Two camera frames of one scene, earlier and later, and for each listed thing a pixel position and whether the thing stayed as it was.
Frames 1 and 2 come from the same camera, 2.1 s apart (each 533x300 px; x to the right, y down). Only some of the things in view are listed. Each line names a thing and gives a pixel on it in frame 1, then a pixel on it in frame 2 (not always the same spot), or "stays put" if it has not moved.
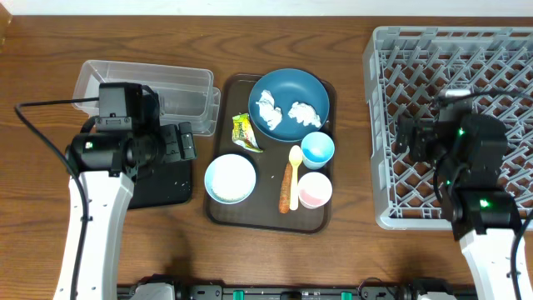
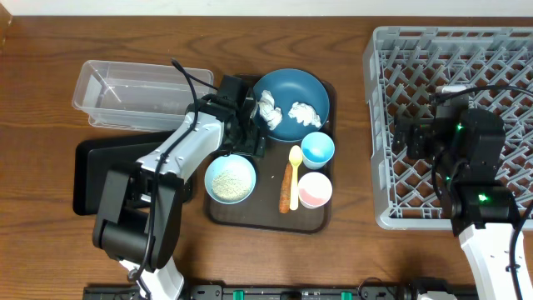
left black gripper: x=186 y=142 -> x=253 y=147
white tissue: x=304 y=113 stays put
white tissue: x=269 y=112 stays put
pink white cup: x=314 y=190 stays put
